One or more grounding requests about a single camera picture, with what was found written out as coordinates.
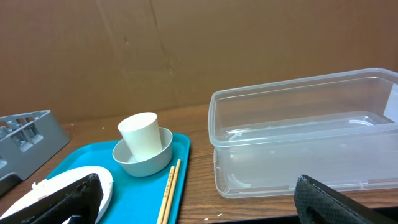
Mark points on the white round plate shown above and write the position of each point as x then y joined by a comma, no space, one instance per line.
50,185

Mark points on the teal serving tray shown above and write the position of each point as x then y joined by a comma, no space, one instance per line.
134,199

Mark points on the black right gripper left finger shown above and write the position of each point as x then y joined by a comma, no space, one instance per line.
79,202

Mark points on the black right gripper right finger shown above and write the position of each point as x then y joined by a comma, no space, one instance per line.
317,203

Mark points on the clear plastic waste bin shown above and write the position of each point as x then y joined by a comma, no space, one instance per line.
340,129

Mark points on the grey-green bowl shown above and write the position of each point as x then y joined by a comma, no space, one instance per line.
124,157

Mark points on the grey dishwasher rack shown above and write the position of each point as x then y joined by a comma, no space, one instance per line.
28,141

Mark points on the white paper cup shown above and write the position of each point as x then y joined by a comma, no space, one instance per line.
141,134

